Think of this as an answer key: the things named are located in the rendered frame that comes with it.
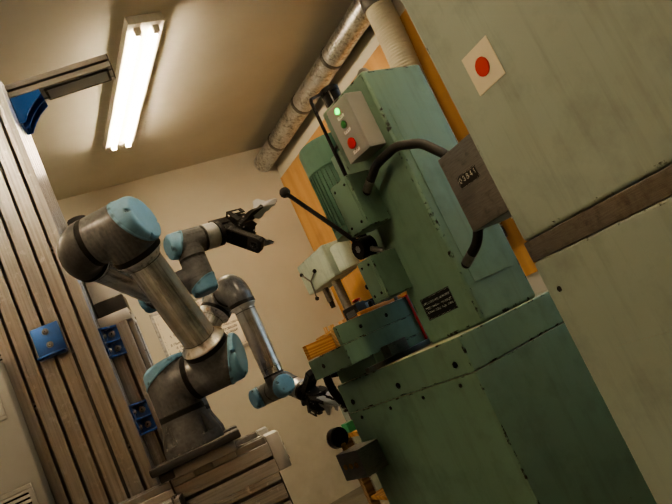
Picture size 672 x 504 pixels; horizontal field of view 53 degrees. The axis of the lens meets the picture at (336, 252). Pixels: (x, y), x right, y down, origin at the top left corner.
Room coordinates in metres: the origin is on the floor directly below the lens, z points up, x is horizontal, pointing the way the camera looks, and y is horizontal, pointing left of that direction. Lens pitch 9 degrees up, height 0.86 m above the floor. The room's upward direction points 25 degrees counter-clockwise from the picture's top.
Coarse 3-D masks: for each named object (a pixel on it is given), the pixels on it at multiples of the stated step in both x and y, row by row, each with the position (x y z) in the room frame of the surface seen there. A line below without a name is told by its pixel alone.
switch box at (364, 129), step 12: (348, 96) 1.67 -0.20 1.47; (360, 96) 1.69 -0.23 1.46; (348, 108) 1.67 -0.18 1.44; (360, 108) 1.68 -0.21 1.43; (336, 120) 1.72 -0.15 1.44; (348, 120) 1.69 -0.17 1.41; (360, 120) 1.67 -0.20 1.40; (372, 120) 1.69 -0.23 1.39; (336, 132) 1.74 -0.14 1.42; (348, 132) 1.70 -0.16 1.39; (360, 132) 1.67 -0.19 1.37; (372, 132) 1.68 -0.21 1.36; (360, 144) 1.69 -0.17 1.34; (372, 144) 1.67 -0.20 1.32; (384, 144) 1.70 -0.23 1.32; (348, 156) 1.74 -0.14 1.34; (360, 156) 1.71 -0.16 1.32
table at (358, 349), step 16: (400, 320) 1.99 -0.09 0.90; (416, 320) 2.03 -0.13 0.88; (368, 336) 1.92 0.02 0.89; (384, 336) 1.95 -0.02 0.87; (400, 336) 1.98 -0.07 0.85; (336, 352) 1.90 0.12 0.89; (352, 352) 1.87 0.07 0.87; (368, 352) 1.90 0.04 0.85; (320, 368) 1.99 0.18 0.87; (336, 368) 1.93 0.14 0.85
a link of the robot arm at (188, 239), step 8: (176, 232) 1.80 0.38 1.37; (184, 232) 1.80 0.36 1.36; (192, 232) 1.81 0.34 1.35; (200, 232) 1.82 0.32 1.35; (168, 240) 1.78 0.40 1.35; (176, 240) 1.78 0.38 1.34; (184, 240) 1.79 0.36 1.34; (192, 240) 1.80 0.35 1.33; (200, 240) 1.82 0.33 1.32; (208, 240) 1.84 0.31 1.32; (168, 248) 1.80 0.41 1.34; (176, 248) 1.78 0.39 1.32; (184, 248) 1.79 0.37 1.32; (192, 248) 1.80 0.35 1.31; (200, 248) 1.82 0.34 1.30; (208, 248) 1.86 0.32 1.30; (168, 256) 1.81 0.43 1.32; (176, 256) 1.79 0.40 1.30; (184, 256) 1.80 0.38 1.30
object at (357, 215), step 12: (348, 180) 1.74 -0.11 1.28; (360, 180) 1.76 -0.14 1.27; (336, 192) 1.79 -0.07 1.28; (348, 192) 1.75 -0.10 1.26; (360, 192) 1.75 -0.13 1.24; (372, 192) 1.78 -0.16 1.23; (348, 204) 1.77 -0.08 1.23; (360, 204) 1.74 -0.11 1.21; (372, 204) 1.77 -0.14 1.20; (348, 216) 1.79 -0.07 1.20; (360, 216) 1.75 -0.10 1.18; (372, 216) 1.75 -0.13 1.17; (384, 216) 1.78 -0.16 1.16; (348, 228) 1.81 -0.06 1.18; (360, 228) 1.77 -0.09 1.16; (372, 228) 1.81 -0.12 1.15
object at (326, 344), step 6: (330, 336) 1.89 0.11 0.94; (312, 342) 1.85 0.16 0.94; (318, 342) 1.86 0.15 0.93; (324, 342) 1.87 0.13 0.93; (330, 342) 1.88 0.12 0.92; (306, 348) 1.84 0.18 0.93; (312, 348) 1.85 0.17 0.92; (318, 348) 1.86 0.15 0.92; (324, 348) 1.87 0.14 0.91; (330, 348) 1.88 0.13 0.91; (306, 354) 1.85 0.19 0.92; (312, 354) 1.84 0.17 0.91; (318, 354) 1.85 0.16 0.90
